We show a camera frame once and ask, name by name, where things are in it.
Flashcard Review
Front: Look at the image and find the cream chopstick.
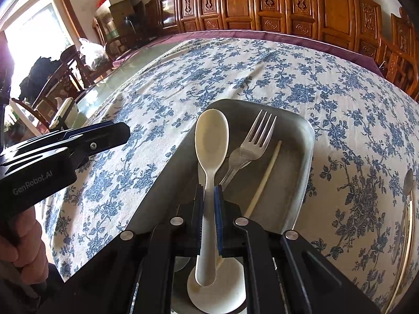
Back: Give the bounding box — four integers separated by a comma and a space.
384, 191, 415, 313
215, 139, 284, 267

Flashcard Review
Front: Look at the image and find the carved wooden sofa bench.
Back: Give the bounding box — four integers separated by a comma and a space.
136, 0, 388, 61

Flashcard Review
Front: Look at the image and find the dark wooden dining chair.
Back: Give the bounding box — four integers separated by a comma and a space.
12, 45, 93, 128

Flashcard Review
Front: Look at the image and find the metal rectangular tray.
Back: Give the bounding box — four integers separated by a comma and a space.
129, 99, 315, 233

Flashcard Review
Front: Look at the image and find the cardboard box stack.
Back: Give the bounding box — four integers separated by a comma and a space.
94, 0, 139, 41

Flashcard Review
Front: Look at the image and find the silver metal fork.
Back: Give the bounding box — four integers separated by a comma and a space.
218, 109, 278, 192

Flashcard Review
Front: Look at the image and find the silver metal spoon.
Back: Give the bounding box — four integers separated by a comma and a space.
391, 169, 414, 264

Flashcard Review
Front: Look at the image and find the blue floral tablecloth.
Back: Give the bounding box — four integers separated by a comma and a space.
41, 38, 418, 313

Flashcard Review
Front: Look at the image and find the carved wooden armchair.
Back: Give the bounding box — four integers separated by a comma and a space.
376, 7, 418, 102

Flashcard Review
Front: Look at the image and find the person's left hand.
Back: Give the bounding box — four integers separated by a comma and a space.
1, 207, 49, 285

